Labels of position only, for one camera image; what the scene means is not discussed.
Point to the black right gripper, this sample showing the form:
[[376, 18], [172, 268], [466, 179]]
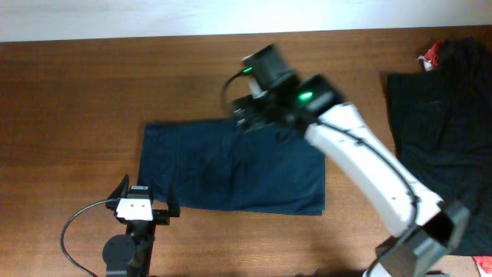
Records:
[[245, 120]]

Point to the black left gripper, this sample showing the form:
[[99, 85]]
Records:
[[162, 215]]

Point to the dark blue shorts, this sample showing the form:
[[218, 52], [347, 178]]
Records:
[[213, 165]]

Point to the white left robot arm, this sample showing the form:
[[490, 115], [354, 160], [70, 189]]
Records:
[[129, 254]]

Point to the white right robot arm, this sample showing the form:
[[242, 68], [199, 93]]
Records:
[[423, 227]]

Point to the red and white cloth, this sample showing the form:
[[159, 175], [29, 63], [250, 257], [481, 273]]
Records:
[[430, 60]]

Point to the black garment on table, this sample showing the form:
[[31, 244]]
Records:
[[441, 124]]

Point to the red object at edge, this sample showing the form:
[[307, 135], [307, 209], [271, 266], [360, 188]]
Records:
[[484, 265]]

